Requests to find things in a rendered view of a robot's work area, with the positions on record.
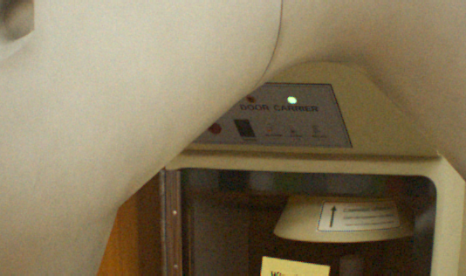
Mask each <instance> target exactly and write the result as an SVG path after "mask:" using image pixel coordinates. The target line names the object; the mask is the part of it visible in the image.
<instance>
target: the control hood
mask: <svg viewBox="0 0 466 276"><path fill-rule="evenodd" d="M267 82H277V83H326V84H330V85H332V89H333V91H334V94H335V97H336V100H337V102H338V105H339V109H340V112H341V114H342V117H343V120H344V122H345V124H346V128H347V131H348V136H349V139H350V141H351V143H352V146H353V148H313V147H286V146H259V145H231V144H204V143H190V144H189V145H188V146H187V147H186V148H185V149H211V150H236V151H261V152H286V153H311V154H335V155H347V154H358V155H402V156H416V155H423V156H441V155H442V154H441V153H440V152H439V151H438V150H437V149H436V148H435V147H434V145H433V144H432V143H431V142H430V141H428V139H427V138H426V137H425V136H424V134H423V133H421V131H419V130H418V129H417V128H416V126H415V125H414V124H413V123H412V121H410V120H409V119H408V118H407V117H406V116H405V115H404V114H403V112H402V111H400V110H399V109H398V107H397V106H396V105H395V104H394V103H393V102H392V101H391V100H390V99H388V98H387V96H386V95H385V94H384V93H382V92H381V91H380V90H379V88H378V87H377V86H375V85H374V84H373V83H372V82H371V80H370V79H368V78H367V77H366V76H364V75H363V74H362V73H361V72H358V71H356V70H355V69H353V68H352V67H349V66H343V65H341V64H336V63H328V62H324V61H317V62H311V63H305V64H302V65H300V66H293V67H291V68H289V69H287V70H285V71H283V72H281V73H280V74H278V75H277V76H276V77H274V78H273V79H270V80H268V81H267Z"/></svg>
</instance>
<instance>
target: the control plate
mask: <svg viewBox="0 0 466 276"><path fill-rule="evenodd" d="M247 95H252V96H254V97H255V98H256V100H257V101H256V102H255V103H249V102H248V101H247V100H246V99H245V97H246V96H247ZM247 95H246V96H244V97H243V98H242V99H240V100H239V101H238V102H237V103H236V104H235V105H234V106H233V107H232V108H231V109H229V110H228V111H227V112H226V113H225V114H224V115H222V116H221V117H220V118H219V119H218V120H217V121H215V123H217V124H218V125H220V126H221V128H222V130H221V132H220V133H219V134H213V133H211V132H209V130H208V129H206V130H205V131H204V132H203V133H202V134H200V135H199V136H198V137H197V138H196V139H195V140H193V141H192V142H191V143H204V144H231V145H259V146H286V147H313V148H353V146H352V143H351V141H350V139H349V136H348V131H347V128H346V124H345V122H344V120H343V117H342V114H341V112H340V109H339V105H338V102H337V100H336V97H335V94H334V91H333V89H332V85H330V84H326V83H277V82H265V83H264V84H262V85H261V86H260V87H258V88H257V89H255V90H254V91H252V92H251V93H249V94H247ZM290 95H291V96H294V97H296V98H297V100H298V102H297V103H296V104H291V103H290V102H289V101H288V100H287V97H288V96H290ZM233 120H249V122H250V125H251V127H252V129H253V132H254V134H255V136H256V137H241V136H240V134H239V133H238V130H237V128H236V125H235V123H234V121H233ZM268 124H271V125H273V126H274V127H275V130H273V131H271V132H268V131H267V128H266V125H268ZM292 124H293V125H296V126H298V131H296V132H295V133H292V132H291V130H290V128H289V126H290V125H292ZM314 125H317V126H320V127H321V129H322V131H320V132H318V133H317V134H315V133H314V132H313V129H312V126H314Z"/></svg>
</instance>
